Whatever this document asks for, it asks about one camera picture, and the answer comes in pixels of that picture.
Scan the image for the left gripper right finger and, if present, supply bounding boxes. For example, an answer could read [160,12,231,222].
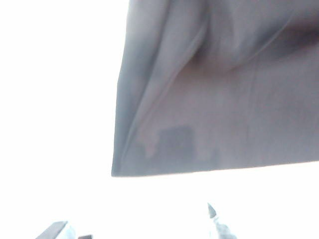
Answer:
[206,202,238,239]

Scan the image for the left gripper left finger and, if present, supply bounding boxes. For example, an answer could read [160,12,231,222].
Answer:
[34,220,93,239]

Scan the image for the black polo shirt green logo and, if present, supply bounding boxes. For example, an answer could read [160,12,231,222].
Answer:
[111,0,319,178]

